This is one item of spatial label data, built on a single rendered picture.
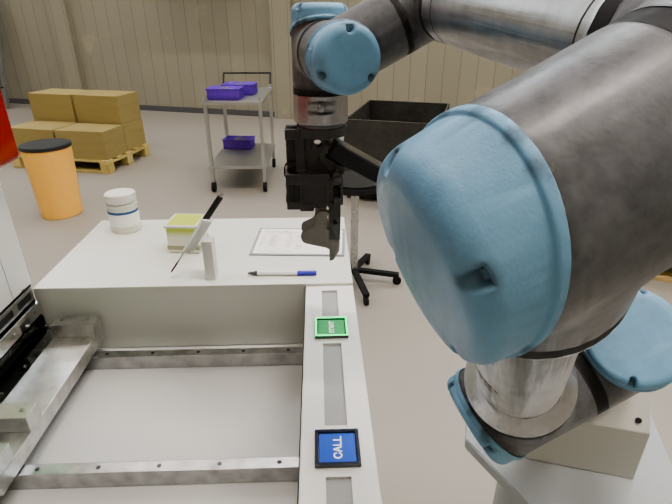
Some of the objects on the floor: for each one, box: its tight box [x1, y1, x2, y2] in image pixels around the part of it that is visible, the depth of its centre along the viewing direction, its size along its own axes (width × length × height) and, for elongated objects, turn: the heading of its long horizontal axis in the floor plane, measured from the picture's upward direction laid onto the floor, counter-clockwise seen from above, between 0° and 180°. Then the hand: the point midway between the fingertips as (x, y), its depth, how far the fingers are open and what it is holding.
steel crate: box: [344, 100, 450, 200], centre depth 437 cm, size 82×101×68 cm
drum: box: [18, 138, 83, 220], centre depth 383 cm, size 35×36×56 cm
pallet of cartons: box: [11, 88, 151, 174], centre depth 516 cm, size 84×116×68 cm
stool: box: [343, 170, 401, 305], centre depth 282 cm, size 54×51×64 cm
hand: (335, 252), depth 79 cm, fingers closed
